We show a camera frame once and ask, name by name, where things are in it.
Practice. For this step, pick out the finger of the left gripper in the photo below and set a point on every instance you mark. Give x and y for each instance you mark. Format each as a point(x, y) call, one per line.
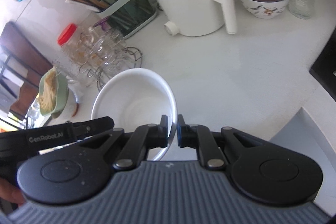
point(82, 130)

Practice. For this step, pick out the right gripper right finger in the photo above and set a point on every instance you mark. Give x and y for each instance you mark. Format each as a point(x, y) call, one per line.
point(200, 138)

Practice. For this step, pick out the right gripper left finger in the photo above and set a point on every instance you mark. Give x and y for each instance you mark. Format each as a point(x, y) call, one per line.
point(144, 138)

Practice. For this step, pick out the white ceramic bowl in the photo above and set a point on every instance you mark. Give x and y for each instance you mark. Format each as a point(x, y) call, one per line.
point(138, 97)

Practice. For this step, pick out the person's left hand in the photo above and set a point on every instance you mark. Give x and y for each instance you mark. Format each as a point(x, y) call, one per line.
point(11, 193)

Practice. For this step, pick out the white bowl under basket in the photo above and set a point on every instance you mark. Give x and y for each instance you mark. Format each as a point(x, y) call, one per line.
point(70, 109)

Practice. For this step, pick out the dry noodles bundle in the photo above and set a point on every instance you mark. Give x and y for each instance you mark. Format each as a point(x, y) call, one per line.
point(48, 92)

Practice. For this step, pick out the green basket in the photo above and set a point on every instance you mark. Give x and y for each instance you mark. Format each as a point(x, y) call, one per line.
point(62, 93)

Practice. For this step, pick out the black dish rack shelf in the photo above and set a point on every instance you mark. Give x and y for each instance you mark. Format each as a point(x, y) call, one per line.
point(19, 86)

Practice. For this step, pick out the red lid plastic jar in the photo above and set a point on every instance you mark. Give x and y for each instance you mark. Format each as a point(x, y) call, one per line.
point(69, 41)

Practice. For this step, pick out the brown cutting board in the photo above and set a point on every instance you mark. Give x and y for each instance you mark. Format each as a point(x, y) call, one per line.
point(26, 60)

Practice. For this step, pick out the purple plastic item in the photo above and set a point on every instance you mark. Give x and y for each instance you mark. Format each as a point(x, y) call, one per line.
point(103, 24)

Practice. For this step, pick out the green chopstick holder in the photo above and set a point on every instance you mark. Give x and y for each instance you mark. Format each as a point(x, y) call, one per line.
point(129, 16)

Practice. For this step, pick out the wire glass holder rack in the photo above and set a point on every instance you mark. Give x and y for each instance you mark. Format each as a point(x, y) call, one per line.
point(104, 54)

